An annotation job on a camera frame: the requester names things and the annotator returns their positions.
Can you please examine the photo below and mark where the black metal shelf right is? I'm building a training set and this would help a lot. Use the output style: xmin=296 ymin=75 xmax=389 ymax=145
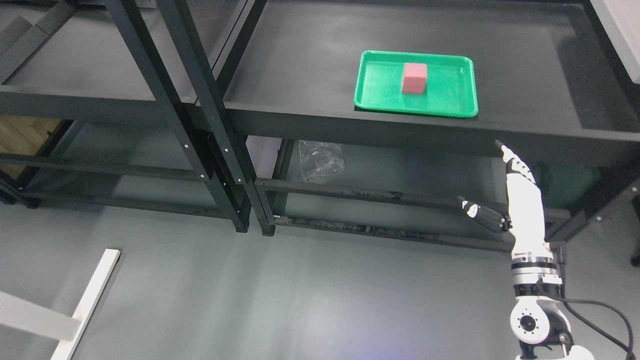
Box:
xmin=157 ymin=0 xmax=639 ymax=252

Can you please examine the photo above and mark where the pink foam block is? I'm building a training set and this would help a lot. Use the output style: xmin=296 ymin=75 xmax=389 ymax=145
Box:
xmin=401 ymin=63 xmax=428 ymax=94

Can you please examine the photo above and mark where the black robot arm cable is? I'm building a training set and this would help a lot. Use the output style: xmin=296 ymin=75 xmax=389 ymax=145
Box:
xmin=545 ymin=241 xmax=636 ymax=360

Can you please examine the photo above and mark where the green plastic tray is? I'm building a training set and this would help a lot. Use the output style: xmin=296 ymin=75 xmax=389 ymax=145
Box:
xmin=353 ymin=50 xmax=479 ymax=119

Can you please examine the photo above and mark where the black metal shelf left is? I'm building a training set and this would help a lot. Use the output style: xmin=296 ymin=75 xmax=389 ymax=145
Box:
xmin=1 ymin=0 xmax=250 ymax=233

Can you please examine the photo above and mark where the clear plastic bag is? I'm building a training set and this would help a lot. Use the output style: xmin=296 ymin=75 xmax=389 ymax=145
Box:
xmin=298 ymin=140 xmax=346 ymax=183

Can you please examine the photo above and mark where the black metal shelf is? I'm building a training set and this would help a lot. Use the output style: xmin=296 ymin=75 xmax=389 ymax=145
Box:
xmin=157 ymin=0 xmax=639 ymax=252
xmin=1 ymin=0 xmax=250 ymax=233

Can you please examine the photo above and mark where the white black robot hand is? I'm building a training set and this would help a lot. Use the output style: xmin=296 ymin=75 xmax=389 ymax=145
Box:
xmin=456 ymin=140 xmax=554 ymax=262

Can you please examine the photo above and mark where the white table with leg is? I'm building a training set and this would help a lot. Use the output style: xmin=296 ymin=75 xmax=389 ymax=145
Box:
xmin=0 ymin=248 xmax=122 ymax=360

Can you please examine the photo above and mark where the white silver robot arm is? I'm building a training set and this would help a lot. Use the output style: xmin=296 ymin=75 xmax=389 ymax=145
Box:
xmin=509 ymin=253 xmax=595 ymax=360

